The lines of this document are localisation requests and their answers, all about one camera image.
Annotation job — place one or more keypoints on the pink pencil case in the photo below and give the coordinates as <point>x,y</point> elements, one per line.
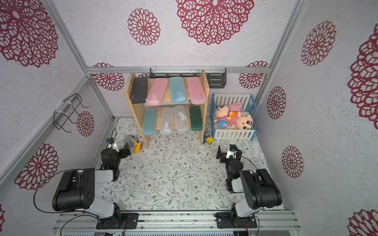
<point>196,91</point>
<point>156,92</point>

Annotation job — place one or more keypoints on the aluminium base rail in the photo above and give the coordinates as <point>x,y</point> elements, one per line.
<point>181,223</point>

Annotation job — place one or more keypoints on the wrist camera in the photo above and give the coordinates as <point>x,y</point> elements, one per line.
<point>110,143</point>
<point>233,150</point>

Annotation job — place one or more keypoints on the wooden two-tier shelf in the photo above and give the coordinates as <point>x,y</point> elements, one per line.
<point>138,110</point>

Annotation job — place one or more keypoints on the white and blue toy crib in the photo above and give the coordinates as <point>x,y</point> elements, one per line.
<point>248,108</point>

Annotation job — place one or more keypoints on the dark grey pencil case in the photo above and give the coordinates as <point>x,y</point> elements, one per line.
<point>139,90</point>

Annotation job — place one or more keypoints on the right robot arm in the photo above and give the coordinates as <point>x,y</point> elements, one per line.
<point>258,187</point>

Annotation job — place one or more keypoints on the clear pencil case with label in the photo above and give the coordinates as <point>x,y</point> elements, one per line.
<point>166,121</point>

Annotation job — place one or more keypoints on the light blue pencil case top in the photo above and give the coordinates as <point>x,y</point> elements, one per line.
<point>177,90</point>

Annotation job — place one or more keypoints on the cartoon boy plush doll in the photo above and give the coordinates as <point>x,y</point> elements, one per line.
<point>237,120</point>

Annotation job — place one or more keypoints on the teal pencil case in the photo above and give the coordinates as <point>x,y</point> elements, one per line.
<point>149,122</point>

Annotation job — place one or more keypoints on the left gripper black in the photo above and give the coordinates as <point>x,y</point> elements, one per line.
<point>124,151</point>

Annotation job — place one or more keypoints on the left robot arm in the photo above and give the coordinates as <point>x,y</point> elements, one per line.
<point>76,190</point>

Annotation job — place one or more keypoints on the black wire wall rack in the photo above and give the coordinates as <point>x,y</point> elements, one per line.
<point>71,104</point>

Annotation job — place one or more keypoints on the pink rabbit plush doll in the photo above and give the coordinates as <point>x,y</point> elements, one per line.
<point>222,113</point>

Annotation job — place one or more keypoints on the clear frosted pencil case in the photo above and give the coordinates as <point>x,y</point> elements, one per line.
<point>181,119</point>

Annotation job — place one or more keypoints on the pink pencil case left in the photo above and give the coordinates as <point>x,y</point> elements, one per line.
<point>156,92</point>

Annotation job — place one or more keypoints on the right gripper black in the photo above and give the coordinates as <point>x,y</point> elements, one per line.
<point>223,156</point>

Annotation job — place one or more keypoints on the pink pencil case right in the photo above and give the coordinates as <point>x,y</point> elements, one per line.
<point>196,91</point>

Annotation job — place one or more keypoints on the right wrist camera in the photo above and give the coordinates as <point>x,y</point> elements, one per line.
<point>233,150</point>

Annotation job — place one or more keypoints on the small yellow blue toy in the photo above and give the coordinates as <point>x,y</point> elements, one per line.
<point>208,139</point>

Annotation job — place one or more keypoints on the yellow and grey toy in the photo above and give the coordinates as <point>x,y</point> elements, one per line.
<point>133,143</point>

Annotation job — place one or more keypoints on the dark green pencil case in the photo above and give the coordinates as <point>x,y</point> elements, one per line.
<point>195,118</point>

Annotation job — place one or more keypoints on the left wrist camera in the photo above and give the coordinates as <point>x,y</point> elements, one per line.
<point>110,143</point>

